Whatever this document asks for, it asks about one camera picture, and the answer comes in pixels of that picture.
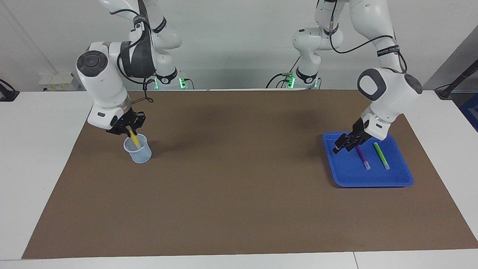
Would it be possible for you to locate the yellow pen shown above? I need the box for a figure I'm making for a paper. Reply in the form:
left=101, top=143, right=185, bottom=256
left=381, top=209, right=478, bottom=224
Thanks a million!
left=128, top=129, right=142, bottom=148

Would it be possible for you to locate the purple pen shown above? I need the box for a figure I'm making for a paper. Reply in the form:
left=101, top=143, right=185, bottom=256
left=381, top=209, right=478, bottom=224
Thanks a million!
left=356, top=145, right=371, bottom=170

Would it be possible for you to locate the pale blue mesh cup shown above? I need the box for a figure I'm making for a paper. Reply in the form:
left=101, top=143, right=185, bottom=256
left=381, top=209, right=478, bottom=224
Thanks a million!
left=123, top=133, right=152, bottom=164

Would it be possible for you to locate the green pen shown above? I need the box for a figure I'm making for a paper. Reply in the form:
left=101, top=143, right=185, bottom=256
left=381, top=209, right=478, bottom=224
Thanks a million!
left=373, top=142, right=391, bottom=170

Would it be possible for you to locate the blue plastic tray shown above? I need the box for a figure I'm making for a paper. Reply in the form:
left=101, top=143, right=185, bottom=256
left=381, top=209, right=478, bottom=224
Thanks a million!
left=322, top=132, right=414, bottom=188

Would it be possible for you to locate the brown table mat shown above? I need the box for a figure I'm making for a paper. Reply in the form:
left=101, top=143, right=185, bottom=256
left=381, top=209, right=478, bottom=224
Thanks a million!
left=22, top=89, right=478, bottom=259

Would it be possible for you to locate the black stand pole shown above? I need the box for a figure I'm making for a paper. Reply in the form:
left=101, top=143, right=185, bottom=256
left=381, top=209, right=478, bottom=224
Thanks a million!
left=435, top=60, right=478, bottom=100

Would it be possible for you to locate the blue crate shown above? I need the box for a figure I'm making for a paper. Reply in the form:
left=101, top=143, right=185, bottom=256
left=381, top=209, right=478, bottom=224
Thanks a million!
left=459, top=93, right=478, bottom=132

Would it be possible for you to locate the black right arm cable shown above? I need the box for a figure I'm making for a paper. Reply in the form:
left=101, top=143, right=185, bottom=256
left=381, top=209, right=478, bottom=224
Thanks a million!
left=108, top=0, right=156, bottom=103

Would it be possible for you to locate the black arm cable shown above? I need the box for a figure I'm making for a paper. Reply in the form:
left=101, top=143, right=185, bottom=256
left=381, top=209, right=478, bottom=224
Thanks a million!
left=108, top=0, right=156, bottom=103
left=329, top=0, right=408, bottom=74

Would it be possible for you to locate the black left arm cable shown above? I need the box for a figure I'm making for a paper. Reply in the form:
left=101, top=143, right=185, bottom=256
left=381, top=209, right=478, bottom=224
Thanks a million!
left=329, top=0, right=408, bottom=74

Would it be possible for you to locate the white wall socket box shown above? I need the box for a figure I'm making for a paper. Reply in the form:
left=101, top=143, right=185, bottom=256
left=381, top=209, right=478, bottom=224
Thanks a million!
left=38, top=72, right=80, bottom=92

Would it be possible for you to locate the black left base cable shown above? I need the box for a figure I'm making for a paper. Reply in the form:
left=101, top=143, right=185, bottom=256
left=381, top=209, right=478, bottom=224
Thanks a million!
left=266, top=55, right=301, bottom=89

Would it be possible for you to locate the black clamp mount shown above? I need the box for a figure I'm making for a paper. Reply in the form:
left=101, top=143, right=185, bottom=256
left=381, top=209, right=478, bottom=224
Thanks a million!
left=0, top=79, right=20, bottom=102

